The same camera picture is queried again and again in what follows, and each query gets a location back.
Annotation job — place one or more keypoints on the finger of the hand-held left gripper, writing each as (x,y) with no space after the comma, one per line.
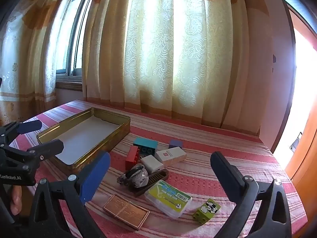
(52,146)
(29,127)

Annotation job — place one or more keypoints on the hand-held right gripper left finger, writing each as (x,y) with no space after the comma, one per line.
(96,176)

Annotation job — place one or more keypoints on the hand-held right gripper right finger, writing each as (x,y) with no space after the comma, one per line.
(223,171)

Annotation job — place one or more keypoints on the red building block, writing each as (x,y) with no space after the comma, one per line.
(131,157)

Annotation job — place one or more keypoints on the copper plate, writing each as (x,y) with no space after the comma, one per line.
(126,210)

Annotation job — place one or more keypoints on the gold tin box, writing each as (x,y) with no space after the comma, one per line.
(116,131)

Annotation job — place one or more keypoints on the purple block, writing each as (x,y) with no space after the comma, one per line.
(175,143)

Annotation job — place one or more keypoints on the white carton with red logo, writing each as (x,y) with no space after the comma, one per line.
(171,155)

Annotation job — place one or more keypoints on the small white box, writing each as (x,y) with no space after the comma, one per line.
(151,162)

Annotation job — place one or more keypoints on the teal building block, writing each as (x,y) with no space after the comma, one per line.
(146,143)

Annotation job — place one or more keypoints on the brown comb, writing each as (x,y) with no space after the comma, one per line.
(156,178)

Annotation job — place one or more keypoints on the person's left hand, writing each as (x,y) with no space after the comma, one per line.
(16,200)

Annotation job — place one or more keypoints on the red striped bedspread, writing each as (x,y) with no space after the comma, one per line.
(223,141)

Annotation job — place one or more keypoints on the white paper sheet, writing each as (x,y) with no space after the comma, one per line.
(81,138)

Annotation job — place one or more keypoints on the green building block cartoon print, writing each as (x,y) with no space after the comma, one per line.
(205,210)

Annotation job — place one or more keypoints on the grey crumpled pouch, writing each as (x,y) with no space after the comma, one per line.
(140,177)

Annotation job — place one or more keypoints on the wooden window sill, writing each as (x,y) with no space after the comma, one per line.
(69,85)

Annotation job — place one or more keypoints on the narrow cream patterned curtain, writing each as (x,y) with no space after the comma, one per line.
(37,54)

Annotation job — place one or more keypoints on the orange wooden door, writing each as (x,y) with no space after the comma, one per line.
(307,166)

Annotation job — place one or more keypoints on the window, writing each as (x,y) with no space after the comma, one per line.
(74,54)

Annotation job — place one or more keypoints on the wide cream patterned curtain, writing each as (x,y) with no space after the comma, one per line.
(173,54)

